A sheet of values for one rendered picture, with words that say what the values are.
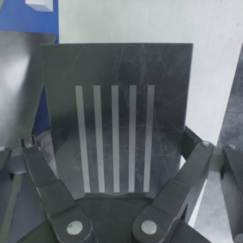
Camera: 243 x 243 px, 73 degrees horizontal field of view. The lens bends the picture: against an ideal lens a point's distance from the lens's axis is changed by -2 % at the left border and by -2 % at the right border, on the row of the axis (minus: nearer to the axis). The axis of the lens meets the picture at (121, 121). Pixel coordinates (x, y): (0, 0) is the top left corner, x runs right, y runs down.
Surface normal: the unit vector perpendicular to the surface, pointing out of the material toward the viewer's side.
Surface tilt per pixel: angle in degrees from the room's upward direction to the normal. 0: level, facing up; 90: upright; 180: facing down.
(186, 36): 0
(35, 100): 37
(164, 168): 0
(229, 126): 0
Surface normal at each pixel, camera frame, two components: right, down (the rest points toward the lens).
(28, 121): 0.04, -0.33
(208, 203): 0.00, 0.30
